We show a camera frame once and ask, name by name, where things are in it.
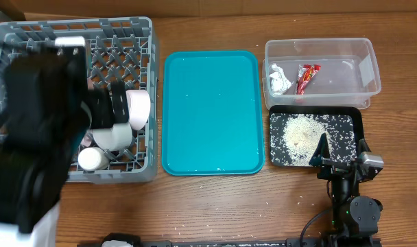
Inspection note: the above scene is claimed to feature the grey bowl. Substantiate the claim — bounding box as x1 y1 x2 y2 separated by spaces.
92 123 132 152

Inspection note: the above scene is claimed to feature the small pink-white plate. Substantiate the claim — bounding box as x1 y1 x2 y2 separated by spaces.
126 90 151 130

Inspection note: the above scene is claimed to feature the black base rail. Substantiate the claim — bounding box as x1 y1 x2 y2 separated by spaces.
77 233 382 247

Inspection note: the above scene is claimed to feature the white cup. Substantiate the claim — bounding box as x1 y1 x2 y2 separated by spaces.
78 147 110 172

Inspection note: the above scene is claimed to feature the teal serving tray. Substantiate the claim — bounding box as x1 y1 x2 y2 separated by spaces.
161 50 265 176

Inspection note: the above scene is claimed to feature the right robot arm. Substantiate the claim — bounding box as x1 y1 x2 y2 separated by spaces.
299 134 384 247

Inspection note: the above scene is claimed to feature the large white plate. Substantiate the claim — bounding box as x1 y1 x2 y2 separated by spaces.
81 78 94 147

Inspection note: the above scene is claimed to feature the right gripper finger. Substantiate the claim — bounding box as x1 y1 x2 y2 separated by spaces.
309 133 332 167
357 139 370 153

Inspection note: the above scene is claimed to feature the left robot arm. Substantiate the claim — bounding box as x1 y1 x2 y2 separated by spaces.
0 54 128 246

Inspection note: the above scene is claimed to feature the grey dish rack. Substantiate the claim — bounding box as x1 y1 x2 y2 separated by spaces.
0 16 160 184

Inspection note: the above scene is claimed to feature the clear plastic bin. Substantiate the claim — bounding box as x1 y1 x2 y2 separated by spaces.
262 38 381 109

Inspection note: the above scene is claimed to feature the black tray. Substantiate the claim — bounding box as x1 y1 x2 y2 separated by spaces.
269 105 364 156

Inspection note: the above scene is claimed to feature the clear white wrapper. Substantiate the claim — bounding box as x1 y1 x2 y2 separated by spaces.
270 64 292 95

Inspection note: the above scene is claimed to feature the red snack wrapper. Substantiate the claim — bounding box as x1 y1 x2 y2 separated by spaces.
295 64 321 95

